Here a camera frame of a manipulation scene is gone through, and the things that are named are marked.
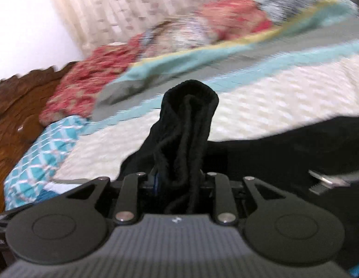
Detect black pants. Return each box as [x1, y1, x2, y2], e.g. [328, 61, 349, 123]
[118, 79, 359, 267]

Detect dark wooden headboard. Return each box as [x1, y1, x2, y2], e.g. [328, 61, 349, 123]
[0, 62, 76, 213]

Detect teal white lattice pillow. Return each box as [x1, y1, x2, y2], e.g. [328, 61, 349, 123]
[4, 116, 87, 211]

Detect teal grey beige quilt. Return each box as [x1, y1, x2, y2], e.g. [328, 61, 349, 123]
[45, 4, 359, 193]

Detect red floral patchwork blanket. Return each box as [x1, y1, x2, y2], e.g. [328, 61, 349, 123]
[39, 0, 321, 126]

